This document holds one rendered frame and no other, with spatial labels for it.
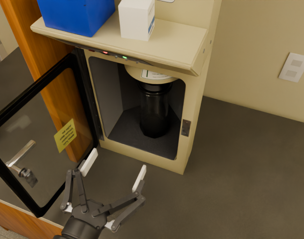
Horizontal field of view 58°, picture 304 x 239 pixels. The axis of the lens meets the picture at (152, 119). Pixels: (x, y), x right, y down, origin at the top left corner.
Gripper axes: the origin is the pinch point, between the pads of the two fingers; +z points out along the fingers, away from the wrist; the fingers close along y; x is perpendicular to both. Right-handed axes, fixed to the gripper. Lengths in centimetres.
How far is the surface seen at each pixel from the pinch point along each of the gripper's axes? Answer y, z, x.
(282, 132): -45, 48, 26
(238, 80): -24, 59, 16
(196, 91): -13.8, 16.5, -14.7
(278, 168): -45, 31, 26
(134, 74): 3.0, 18.7, -12.7
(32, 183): 18.5, -11.5, 3.0
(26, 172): 18.9, -10.9, -1.4
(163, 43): -7.8, 9.1, -31.2
